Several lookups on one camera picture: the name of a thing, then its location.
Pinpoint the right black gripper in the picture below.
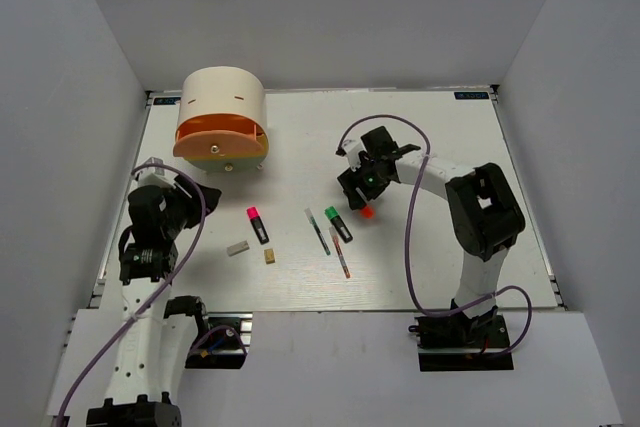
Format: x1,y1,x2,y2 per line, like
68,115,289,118
339,154,392,210

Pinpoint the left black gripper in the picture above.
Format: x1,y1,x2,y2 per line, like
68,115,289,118
162,172,223,238

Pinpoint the green highlighter marker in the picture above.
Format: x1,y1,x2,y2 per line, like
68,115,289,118
324,206,353,243

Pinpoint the orange highlighter marker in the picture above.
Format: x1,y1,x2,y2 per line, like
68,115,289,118
357,186,376,219

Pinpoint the pink highlighter marker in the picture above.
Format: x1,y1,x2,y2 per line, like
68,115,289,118
246,206,270,245

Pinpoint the green pen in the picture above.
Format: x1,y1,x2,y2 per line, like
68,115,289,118
304,207,331,256

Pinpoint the orange top drawer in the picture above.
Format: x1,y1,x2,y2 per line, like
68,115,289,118
173,114,269,160

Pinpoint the red pen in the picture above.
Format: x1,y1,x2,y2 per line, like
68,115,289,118
329,227,351,279

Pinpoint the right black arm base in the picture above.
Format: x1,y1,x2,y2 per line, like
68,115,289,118
408,315,514,372

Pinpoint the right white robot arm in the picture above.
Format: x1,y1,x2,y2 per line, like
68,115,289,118
337,127,526,346

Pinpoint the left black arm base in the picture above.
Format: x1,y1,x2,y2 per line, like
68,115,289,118
185,312,253,370

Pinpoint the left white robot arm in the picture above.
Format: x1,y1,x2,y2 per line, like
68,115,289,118
86,176,222,426

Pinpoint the grey white eraser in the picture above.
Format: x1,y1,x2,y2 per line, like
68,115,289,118
226,240,250,257

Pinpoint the cream round drawer organizer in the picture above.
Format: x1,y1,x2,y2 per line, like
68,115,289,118
177,67,272,176

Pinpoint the small tan eraser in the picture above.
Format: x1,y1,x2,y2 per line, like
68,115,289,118
264,248,276,265

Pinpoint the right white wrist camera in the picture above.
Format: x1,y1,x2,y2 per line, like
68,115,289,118
336,138,365,171

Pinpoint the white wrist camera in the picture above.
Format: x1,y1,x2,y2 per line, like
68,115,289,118
131,157,172,190
336,138,365,171

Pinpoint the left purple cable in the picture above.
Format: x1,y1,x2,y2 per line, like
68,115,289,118
54,164,209,427

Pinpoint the purple cable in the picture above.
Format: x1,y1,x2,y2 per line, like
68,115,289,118
337,114,532,361
54,164,209,427

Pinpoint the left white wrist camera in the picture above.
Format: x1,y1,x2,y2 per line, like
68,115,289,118
131,157,172,190

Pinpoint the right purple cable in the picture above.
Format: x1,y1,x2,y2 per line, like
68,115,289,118
337,114,532,361

